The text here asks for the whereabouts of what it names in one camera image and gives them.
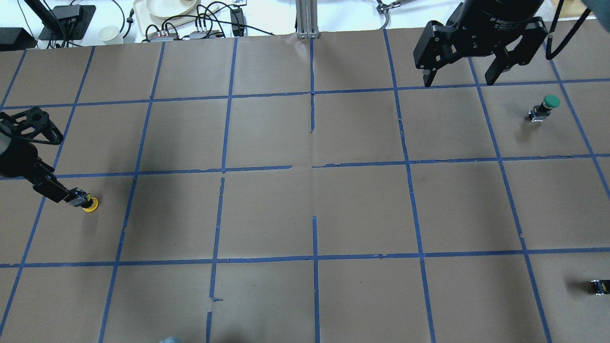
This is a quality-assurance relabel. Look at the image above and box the yellow push button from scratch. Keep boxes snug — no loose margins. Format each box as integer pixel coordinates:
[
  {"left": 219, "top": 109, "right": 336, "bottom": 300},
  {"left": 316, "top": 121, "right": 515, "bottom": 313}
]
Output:
[{"left": 68, "top": 189, "right": 100, "bottom": 213}]

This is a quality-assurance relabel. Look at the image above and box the black power adapter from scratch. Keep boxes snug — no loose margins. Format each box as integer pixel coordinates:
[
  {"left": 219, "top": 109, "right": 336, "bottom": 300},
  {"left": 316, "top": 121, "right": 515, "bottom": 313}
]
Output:
[{"left": 230, "top": 7, "right": 246, "bottom": 37}]

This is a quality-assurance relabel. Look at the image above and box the black camera stand base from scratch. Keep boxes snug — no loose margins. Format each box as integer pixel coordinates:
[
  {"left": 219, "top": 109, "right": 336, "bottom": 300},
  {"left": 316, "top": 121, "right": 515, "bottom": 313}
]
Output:
[{"left": 37, "top": 5, "right": 97, "bottom": 41}]

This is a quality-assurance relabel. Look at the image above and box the beige plate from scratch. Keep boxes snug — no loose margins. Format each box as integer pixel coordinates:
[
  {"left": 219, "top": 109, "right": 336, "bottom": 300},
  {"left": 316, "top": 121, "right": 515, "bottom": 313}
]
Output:
[{"left": 144, "top": 0, "right": 199, "bottom": 18}]

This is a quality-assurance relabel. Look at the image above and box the beige tray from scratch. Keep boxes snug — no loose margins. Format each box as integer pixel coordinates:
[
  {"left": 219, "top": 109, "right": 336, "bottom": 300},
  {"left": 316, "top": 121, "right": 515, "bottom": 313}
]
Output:
[{"left": 133, "top": 0, "right": 220, "bottom": 35}]

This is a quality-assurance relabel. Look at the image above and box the aluminium frame post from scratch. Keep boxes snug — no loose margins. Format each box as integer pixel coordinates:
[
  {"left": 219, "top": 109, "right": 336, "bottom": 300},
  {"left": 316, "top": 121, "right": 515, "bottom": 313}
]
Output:
[{"left": 295, "top": 0, "right": 320, "bottom": 39}]

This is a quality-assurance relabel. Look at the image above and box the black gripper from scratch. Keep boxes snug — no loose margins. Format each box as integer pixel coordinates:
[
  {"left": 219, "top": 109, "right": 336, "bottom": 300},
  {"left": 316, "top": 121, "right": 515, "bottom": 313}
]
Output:
[
  {"left": 413, "top": 0, "right": 548, "bottom": 88},
  {"left": 0, "top": 107, "right": 84, "bottom": 205}
]

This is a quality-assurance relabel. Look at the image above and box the white paper cup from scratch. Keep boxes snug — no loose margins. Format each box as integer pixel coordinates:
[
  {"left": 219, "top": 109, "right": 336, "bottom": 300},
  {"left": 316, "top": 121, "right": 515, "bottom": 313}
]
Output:
[{"left": 98, "top": 26, "right": 124, "bottom": 45}]

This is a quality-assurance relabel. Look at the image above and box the green push button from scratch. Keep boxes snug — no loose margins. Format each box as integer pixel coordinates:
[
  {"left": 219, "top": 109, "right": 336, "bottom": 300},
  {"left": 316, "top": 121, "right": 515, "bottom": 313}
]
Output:
[{"left": 528, "top": 95, "right": 561, "bottom": 123}]

